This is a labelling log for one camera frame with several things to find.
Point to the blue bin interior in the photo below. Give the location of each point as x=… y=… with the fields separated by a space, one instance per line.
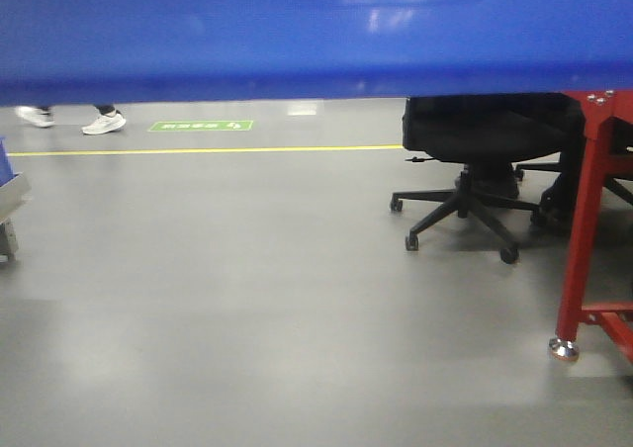
x=96 y=51

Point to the green floor sign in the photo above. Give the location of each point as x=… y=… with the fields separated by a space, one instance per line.
x=202 y=126

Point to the black office chair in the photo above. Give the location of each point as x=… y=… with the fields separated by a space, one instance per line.
x=487 y=135

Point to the white sneaker right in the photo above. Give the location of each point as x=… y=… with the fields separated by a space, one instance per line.
x=105 y=124

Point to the white sneaker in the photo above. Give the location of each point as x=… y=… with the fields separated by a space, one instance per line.
x=38 y=117
x=105 y=124

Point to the white sneaker left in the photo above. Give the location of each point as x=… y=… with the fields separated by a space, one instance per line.
x=38 y=117

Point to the steel rack corner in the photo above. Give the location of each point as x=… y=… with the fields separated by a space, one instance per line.
x=13 y=196

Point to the red metal table frame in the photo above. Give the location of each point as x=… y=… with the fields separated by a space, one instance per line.
x=601 y=110

